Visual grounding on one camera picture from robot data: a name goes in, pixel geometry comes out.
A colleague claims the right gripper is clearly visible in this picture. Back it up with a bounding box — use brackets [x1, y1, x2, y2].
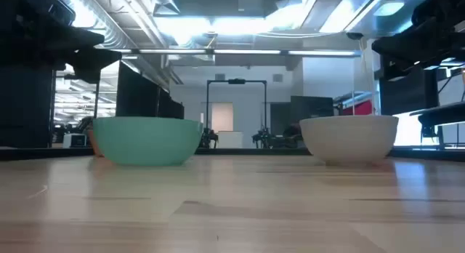
[371, 0, 465, 81]

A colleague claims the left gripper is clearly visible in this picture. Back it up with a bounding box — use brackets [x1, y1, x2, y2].
[42, 26, 123, 84]

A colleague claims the green bowl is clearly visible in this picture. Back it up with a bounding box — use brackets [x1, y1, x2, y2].
[92, 116, 204, 167]

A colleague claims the white footed bowl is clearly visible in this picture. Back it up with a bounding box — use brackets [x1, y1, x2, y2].
[299, 115, 400, 165]

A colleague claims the black window blind panel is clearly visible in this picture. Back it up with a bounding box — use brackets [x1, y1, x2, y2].
[379, 68, 440, 116]

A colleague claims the thin white pole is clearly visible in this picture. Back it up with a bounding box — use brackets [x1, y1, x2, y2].
[351, 38, 357, 116]

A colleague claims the black desk with stand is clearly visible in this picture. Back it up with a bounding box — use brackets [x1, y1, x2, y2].
[409, 101, 465, 149]

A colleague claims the red panel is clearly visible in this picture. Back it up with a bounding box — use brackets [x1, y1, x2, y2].
[341, 99, 374, 117]

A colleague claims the small white device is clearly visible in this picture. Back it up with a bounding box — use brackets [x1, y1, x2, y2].
[62, 133, 88, 149]

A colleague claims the tall black panel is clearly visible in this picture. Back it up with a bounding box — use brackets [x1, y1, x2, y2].
[0, 65, 56, 149]

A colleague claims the black monitor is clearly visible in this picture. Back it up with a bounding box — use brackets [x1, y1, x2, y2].
[290, 95, 335, 124]

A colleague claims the pale door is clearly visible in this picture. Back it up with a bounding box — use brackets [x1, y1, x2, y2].
[211, 102, 235, 134]

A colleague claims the white box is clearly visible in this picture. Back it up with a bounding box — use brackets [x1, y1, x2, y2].
[217, 131, 244, 149]

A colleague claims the black partition wall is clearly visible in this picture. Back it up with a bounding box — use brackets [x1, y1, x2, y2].
[115, 61, 185, 120]

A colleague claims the silver air duct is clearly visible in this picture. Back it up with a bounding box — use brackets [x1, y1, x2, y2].
[148, 0, 181, 17]

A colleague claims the black table edge rail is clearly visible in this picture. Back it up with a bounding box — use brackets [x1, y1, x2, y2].
[0, 146, 465, 162]

